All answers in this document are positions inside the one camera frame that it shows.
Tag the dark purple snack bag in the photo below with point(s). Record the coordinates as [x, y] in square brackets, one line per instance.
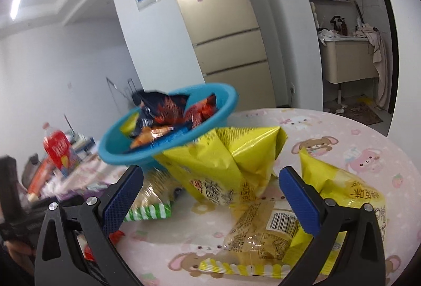
[159, 109]

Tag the red label drink bottle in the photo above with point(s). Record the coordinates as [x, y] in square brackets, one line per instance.
[60, 150]

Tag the beige bathroom vanity cabinet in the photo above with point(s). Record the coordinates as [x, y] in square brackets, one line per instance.
[347, 61]

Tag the yellow chip bag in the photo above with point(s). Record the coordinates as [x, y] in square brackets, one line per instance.
[129, 126]
[347, 190]
[226, 166]

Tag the blue plastic basin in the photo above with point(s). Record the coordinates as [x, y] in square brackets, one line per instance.
[113, 147]

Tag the yellow striped clear cracker bag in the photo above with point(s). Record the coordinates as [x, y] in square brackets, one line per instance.
[258, 241]

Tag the red pink snack bag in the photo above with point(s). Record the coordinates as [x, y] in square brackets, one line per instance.
[201, 111]

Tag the small red snack packet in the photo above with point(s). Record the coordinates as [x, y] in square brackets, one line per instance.
[114, 239]

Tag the beige refrigerator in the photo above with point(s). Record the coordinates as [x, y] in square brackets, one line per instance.
[229, 48]

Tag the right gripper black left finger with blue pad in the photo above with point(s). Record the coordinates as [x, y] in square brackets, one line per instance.
[59, 260]

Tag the green striped clear cracker bag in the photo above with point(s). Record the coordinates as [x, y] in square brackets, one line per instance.
[156, 197]

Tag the pink cartoon tablecloth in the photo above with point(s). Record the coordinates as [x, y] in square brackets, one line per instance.
[158, 251]

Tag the navy orange chip bag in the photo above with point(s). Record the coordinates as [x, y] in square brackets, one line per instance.
[153, 137]

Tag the black suitcase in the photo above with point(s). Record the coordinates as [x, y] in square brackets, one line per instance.
[135, 93]

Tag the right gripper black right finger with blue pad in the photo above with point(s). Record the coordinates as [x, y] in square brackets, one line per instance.
[361, 259]

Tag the person's left hand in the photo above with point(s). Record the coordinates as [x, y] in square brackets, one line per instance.
[21, 254]

